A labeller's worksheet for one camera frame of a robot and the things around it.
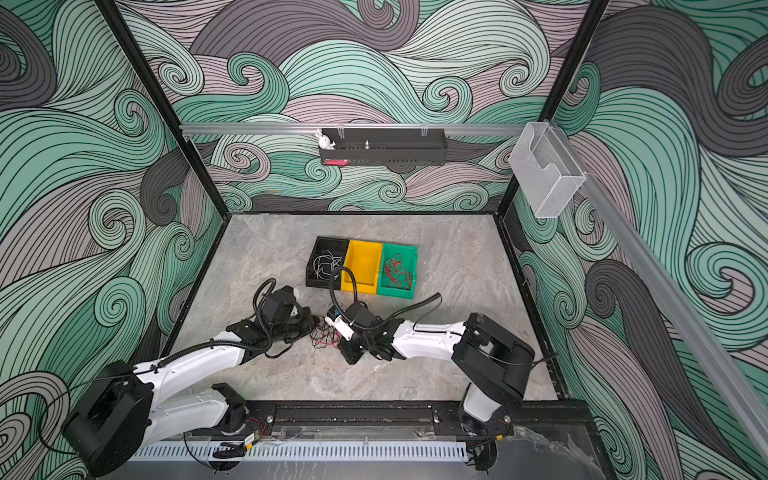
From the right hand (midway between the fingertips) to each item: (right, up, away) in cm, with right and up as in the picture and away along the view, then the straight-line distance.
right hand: (339, 346), depth 83 cm
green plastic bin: (+23, +22, +21) cm, 38 cm away
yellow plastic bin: (+6, +24, +21) cm, 32 cm away
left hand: (-5, +8, +2) cm, 10 cm away
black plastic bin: (-5, +28, +28) cm, 40 cm away
